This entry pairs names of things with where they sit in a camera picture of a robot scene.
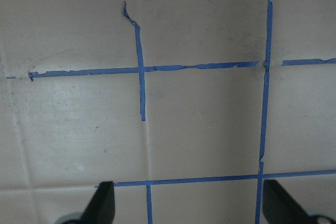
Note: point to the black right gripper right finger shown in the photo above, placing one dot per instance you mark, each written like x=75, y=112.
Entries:
x=279, y=206

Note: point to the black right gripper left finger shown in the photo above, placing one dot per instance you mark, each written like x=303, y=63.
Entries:
x=101, y=208

